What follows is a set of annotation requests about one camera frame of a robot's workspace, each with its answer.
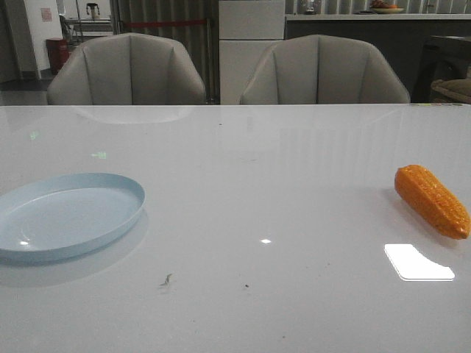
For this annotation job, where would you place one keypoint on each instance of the folding stand with kettle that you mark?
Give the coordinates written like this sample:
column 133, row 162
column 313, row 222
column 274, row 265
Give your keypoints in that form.
column 84, row 20

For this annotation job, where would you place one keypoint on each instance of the grey upholstered chair right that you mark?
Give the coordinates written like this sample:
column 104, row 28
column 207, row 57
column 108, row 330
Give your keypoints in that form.
column 322, row 69

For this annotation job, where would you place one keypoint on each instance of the white cabinet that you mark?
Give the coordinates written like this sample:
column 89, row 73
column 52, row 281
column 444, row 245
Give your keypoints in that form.
column 246, row 29

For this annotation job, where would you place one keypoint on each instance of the tan cushion seat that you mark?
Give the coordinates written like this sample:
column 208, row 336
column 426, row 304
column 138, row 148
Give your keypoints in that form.
column 456, row 90

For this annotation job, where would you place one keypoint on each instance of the light blue round plate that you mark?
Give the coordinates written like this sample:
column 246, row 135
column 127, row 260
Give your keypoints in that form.
column 68, row 215

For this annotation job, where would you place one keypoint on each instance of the fruit bowl on counter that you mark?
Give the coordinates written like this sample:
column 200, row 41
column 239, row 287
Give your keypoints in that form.
column 383, row 7

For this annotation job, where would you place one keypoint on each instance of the grey upholstered chair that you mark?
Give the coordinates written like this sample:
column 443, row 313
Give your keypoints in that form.
column 128, row 69
column 322, row 69

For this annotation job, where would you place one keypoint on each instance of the pink wall notice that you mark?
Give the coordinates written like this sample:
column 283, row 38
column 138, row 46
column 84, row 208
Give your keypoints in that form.
column 46, row 14

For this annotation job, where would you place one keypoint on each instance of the red trash bin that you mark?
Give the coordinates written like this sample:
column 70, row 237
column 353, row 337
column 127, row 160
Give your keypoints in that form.
column 57, row 49

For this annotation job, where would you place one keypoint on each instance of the grey upholstered chair left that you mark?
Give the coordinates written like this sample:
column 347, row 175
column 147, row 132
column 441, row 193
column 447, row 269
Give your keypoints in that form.
column 128, row 69

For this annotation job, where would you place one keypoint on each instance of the red barrier belt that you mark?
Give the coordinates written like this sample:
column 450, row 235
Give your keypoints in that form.
column 140, row 25

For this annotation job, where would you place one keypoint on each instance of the grey counter with white top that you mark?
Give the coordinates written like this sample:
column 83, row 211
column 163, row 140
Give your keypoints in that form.
column 400, row 37

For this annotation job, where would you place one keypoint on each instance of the orange plastic corn cob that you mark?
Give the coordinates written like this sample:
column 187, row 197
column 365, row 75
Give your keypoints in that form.
column 436, row 204

